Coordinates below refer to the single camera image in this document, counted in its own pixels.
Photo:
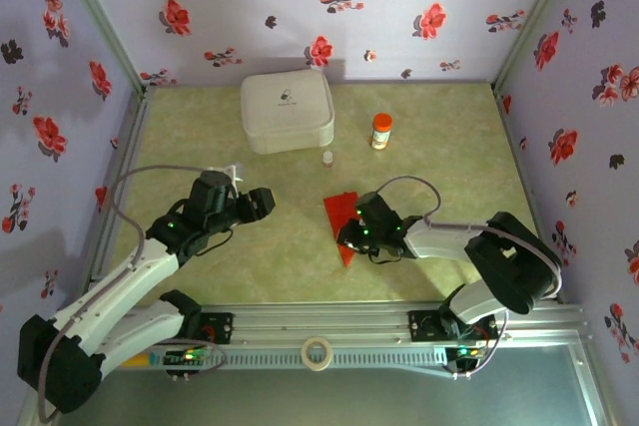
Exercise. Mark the red paper sheet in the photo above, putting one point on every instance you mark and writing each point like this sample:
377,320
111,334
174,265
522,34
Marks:
339,206

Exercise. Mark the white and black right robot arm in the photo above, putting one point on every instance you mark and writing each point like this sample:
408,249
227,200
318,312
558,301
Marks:
439,241

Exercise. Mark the small clear vial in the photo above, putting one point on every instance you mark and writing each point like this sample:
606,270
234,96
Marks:
327,158

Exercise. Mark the orange cap pill bottle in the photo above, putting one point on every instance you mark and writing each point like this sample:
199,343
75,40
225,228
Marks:
382,134

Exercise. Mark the white zip case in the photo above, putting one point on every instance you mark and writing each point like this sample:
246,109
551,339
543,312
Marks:
287,107

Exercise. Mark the white tape roll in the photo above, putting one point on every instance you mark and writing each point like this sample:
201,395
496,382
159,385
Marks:
305,353

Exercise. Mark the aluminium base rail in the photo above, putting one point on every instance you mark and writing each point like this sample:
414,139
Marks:
319,321

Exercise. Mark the aluminium side rail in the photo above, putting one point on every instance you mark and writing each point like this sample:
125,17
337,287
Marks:
120,146
527,186

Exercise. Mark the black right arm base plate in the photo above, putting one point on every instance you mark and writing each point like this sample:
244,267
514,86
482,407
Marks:
422,326

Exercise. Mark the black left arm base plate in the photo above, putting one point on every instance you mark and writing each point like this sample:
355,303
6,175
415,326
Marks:
222,328

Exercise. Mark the aluminium corner post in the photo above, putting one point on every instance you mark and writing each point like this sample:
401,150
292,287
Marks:
95,17
536,17

